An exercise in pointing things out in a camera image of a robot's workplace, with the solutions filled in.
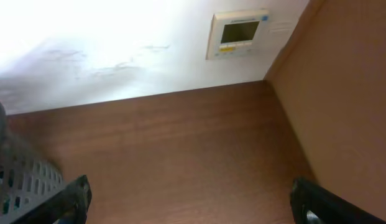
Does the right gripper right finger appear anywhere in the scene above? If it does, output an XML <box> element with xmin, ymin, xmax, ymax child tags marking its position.
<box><xmin>290</xmin><ymin>177</ymin><xmax>386</xmax><ymax>224</ymax></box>

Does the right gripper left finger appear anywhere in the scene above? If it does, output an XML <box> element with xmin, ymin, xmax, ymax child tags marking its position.
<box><xmin>12</xmin><ymin>175</ymin><xmax>92</xmax><ymax>224</ymax></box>

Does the grey plastic shopping basket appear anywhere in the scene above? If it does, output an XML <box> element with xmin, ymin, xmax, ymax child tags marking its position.
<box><xmin>0</xmin><ymin>103</ymin><xmax>65</xmax><ymax>223</ymax></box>

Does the white wall control panel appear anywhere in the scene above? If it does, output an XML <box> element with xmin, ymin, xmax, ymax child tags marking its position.
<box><xmin>206</xmin><ymin>9</ymin><xmax>270</xmax><ymax>60</ymax></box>

